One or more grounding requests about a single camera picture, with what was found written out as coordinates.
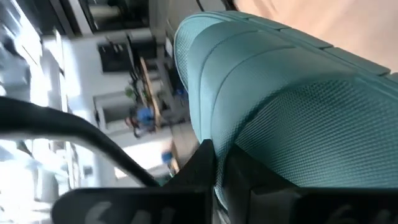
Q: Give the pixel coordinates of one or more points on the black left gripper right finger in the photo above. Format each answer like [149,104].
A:
[267,205]

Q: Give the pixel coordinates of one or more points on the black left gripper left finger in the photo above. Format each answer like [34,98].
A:
[186,199]

